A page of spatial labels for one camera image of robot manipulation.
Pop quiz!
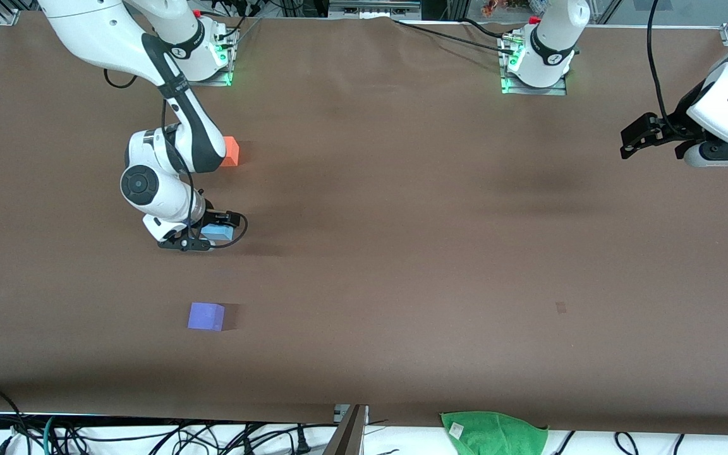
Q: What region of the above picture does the purple foam block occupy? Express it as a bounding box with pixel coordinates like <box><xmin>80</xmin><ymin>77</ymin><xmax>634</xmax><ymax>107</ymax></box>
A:
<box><xmin>188</xmin><ymin>301</ymin><xmax>226</xmax><ymax>332</ymax></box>

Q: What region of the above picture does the brown table cover sheet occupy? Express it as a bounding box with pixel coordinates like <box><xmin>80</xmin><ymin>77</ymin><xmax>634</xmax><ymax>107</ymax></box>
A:
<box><xmin>0</xmin><ymin>11</ymin><xmax>728</xmax><ymax>437</ymax></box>

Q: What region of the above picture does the grey power strip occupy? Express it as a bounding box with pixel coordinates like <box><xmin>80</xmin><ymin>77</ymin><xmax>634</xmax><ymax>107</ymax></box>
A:
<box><xmin>329</xmin><ymin>0</ymin><xmax>423</xmax><ymax>18</ymax></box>

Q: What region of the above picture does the green cloth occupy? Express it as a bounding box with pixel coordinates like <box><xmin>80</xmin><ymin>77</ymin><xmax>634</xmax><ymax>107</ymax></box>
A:
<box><xmin>440</xmin><ymin>411</ymin><xmax>549</xmax><ymax>455</ymax></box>

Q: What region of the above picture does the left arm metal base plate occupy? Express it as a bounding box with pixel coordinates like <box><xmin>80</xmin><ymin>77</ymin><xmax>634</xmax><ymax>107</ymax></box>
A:
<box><xmin>497</xmin><ymin>35</ymin><xmax>569</xmax><ymax>97</ymax></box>

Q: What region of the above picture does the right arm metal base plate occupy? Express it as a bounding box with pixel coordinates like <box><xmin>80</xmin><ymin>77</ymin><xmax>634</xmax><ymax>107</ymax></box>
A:
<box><xmin>190</xmin><ymin>25</ymin><xmax>240</xmax><ymax>87</ymax></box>

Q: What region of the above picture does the grey metal post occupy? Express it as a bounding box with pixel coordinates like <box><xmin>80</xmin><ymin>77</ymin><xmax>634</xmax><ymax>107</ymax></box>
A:
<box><xmin>323</xmin><ymin>404</ymin><xmax>368</xmax><ymax>455</ymax></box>

